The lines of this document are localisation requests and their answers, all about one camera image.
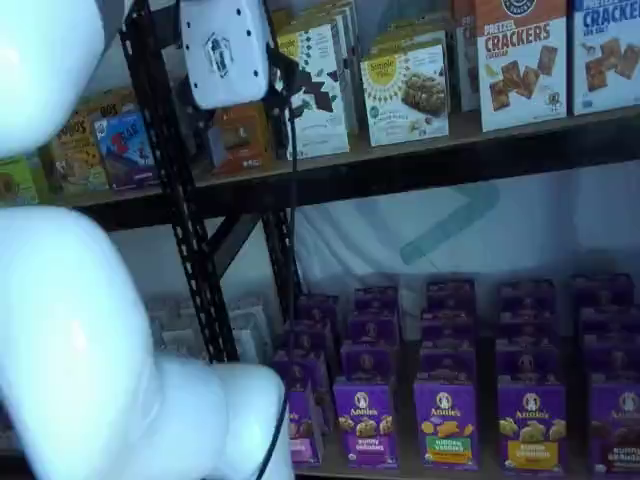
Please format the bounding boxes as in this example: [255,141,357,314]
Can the thick black gripper cable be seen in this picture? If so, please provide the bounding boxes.
[267,29,304,174]

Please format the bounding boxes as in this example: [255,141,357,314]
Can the purple Annie's box pink patch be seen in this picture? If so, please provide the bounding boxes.
[283,384,326,466]
[283,319,335,359]
[272,349,334,401]
[294,294,340,329]

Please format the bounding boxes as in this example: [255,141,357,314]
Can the white yellow Simple Mills box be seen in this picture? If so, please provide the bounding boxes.
[359,30,450,148]
[367,7,451,49]

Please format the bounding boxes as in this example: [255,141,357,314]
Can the orange pretzel crackers box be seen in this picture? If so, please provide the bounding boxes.
[473,0,570,134]

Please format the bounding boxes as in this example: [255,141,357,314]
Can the orange snack box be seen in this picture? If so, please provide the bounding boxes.
[208,102,275,175]

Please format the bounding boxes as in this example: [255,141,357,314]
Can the purple Annie's box yellow patch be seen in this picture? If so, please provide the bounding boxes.
[496,312,559,354]
[495,349,562,387]
[498,383,568,472]
[497,280,556,317]

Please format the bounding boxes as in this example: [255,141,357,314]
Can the teal tape strip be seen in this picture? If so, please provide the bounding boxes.
[399,182,501,266]

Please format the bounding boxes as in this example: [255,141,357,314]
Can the purple Annie's box brown patch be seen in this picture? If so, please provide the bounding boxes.
[584,347,640,389]
[588,384,640,475]

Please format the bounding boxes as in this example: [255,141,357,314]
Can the purple Annie's box violet patch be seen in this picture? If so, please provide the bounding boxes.
[347,312,400,349]
[333,379,400,470]
[340,344,400,385]
[353,286,400,317]

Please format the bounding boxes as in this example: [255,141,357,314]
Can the white backdrop cloth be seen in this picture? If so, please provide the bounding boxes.
[294,159,640,351]

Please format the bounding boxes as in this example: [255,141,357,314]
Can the white Organic Pantry box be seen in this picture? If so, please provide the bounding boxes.
[144,297,201,351]
[227,299,274,364]

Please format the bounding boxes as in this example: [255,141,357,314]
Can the white Sweet Thins box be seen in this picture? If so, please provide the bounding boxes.
[277,22,351,160]
[269,0,360,136]

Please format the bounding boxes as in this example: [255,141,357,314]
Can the black metal shelving rack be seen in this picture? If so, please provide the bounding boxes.
[199,0,640,480]
[0,0,241,366]

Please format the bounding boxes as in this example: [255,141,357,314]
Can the thin black cable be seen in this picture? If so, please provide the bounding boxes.
[257,392,291,480]

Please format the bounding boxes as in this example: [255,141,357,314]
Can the blue ZBar box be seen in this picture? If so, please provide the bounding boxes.
[92,103,160,192]

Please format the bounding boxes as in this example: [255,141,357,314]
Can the yellow snack bar box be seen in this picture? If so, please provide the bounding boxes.
[38,92,110,195]

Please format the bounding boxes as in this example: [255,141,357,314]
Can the green snack box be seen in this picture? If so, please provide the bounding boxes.
[0,153,40,207]

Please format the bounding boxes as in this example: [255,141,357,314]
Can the blue pretzel crackers box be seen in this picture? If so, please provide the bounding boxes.
[571,0,640,117]

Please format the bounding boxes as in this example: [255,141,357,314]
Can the purple Annie's box green patch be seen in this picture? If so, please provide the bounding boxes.
[426,279,476,315]
[413,381,480,471]
[421,309,476,351]
[419,347,477,385]

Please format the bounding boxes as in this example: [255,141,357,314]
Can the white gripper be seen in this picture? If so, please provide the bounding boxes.
[179,0,269,111]

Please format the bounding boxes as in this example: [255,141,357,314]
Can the dark snack box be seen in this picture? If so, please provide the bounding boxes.
[452,0,481,112]

